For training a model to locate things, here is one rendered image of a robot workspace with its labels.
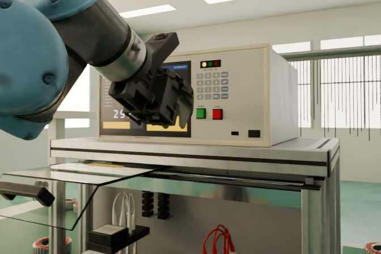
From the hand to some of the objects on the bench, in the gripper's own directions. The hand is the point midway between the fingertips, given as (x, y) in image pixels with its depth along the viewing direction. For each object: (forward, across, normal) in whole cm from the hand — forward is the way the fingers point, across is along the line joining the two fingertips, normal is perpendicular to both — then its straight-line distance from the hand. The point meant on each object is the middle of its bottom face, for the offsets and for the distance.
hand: (186, 110), depth 64 cm
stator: (+34, -56, -32) cm, 73 cm away
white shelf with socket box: (+66, -99, -18) cm, 120 cm away
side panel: (+50, +24, -25) cm, 61 cm away
